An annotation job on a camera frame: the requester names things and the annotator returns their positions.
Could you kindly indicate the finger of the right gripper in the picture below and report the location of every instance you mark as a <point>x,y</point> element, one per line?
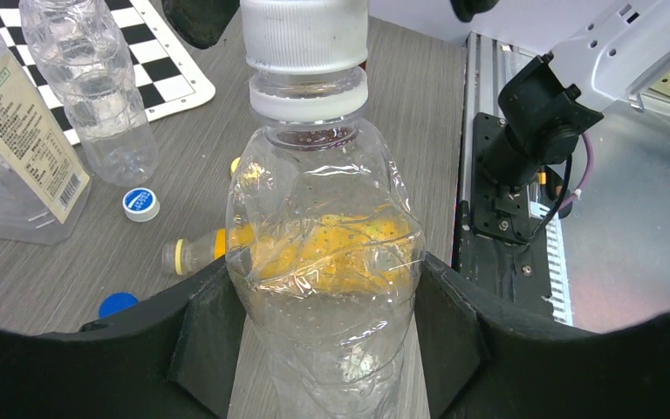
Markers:
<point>466,10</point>
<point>200,23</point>

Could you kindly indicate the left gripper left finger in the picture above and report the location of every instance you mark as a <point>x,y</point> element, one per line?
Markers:
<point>173,355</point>

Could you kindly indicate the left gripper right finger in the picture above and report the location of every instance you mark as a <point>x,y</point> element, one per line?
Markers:
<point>484,357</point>

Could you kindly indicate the blue white cap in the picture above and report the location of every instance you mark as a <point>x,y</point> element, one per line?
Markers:
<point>140,205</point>
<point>304,37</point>

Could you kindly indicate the clear ribbed plastic bottle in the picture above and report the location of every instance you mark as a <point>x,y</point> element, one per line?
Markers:
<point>80,51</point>

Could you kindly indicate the clear square labelled bottle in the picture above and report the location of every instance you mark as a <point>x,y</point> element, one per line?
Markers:
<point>43,183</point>

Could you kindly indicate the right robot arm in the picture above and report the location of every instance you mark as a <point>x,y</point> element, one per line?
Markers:
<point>554,99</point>

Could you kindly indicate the yellow bottle cap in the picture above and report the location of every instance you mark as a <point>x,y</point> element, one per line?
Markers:
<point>234,166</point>

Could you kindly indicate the yellow juice bottle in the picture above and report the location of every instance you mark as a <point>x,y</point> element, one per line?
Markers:
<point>333,254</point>

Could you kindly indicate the black white checkered mat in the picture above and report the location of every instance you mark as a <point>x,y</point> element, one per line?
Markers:
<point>168,78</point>

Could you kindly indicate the blue cap centre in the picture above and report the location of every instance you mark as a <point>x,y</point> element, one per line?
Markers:
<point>116,303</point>

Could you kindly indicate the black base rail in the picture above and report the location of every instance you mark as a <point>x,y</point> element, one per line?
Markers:
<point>495,244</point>

